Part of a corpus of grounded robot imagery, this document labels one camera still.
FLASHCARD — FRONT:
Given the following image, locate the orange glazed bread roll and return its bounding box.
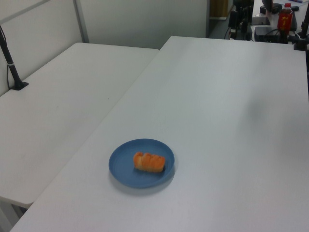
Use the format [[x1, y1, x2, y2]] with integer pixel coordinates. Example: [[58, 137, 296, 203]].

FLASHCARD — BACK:
[[133, 151, 167, 174]]

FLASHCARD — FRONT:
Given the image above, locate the blue round plate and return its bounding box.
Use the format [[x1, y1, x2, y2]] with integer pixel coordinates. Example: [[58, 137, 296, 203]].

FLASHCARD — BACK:
[[108, 138, 175, 189]]

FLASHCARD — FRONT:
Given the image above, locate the white side table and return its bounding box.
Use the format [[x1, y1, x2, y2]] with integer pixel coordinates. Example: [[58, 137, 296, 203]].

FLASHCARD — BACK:
[[0, 42, 160, 232]]

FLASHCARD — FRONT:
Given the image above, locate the black cylinder device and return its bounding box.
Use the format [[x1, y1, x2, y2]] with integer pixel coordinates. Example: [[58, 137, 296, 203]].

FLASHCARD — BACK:
[[228, 10, 239, 34]]

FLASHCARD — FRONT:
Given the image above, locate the brown wooden cabinet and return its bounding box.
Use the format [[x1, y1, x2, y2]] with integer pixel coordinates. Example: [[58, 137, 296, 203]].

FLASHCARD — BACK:
[[209, 0, 229, 18]]

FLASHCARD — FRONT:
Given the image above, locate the black tripod stand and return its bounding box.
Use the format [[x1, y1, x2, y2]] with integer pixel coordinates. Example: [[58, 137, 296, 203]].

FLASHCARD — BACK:
[[238, 0, 254, 41]]

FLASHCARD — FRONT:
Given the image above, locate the black flat box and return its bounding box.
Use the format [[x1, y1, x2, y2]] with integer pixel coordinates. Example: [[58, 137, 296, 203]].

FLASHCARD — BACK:
[[254, 26, 288, 44]]

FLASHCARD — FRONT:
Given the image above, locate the red drink bottle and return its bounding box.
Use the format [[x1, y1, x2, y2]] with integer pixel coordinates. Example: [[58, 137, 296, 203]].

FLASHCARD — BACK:
[[277, 2, 294, 35]]

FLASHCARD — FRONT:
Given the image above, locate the black clamp stand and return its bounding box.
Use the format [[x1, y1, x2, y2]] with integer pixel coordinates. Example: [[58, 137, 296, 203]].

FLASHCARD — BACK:
[[293, 9, 309, 52]]

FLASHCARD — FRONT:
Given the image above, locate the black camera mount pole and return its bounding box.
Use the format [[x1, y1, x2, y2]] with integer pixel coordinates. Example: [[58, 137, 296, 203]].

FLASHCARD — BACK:
[[0, 24, 29, 91]]

